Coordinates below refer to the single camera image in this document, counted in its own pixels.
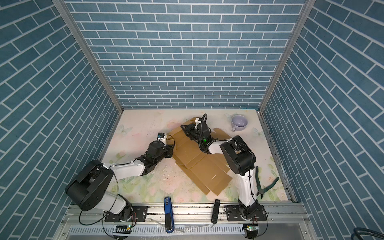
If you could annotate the aluminium front rail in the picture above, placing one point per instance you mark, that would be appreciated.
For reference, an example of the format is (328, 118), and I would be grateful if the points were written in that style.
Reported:
(193, 213)

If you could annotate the blue black handheld tool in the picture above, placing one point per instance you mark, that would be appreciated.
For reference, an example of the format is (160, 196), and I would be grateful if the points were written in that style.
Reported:
(169, 219)

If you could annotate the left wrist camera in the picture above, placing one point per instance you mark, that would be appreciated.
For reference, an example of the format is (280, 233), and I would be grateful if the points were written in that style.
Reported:
(162, 137)

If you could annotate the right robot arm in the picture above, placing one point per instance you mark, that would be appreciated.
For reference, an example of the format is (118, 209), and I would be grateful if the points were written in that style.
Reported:
(240, 159)

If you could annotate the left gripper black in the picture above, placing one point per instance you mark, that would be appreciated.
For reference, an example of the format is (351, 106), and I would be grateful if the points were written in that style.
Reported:
(168, 148)

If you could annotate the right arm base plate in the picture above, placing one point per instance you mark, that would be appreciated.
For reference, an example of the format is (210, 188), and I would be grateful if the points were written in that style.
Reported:
(236, 213)

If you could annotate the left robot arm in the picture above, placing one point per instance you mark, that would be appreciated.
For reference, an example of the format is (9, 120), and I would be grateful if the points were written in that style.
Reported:
(88, 189)

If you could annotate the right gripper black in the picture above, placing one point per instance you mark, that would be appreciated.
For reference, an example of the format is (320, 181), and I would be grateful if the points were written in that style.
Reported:
(190, 128)

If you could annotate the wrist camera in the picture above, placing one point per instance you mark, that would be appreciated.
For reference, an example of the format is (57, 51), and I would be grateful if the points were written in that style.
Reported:
(201, 122)
(162, 137)

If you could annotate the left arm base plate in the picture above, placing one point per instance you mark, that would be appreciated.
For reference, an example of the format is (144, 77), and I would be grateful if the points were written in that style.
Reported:
(131, 214)

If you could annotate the cardboard box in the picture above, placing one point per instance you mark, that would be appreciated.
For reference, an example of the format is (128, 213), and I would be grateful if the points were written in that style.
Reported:
(183, 143)

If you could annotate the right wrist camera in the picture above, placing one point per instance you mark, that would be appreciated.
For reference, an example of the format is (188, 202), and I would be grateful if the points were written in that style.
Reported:
(201, 122)

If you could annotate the lavender ceramic cup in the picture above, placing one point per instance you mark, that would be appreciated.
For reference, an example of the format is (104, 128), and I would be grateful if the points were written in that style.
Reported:
(239, 123)

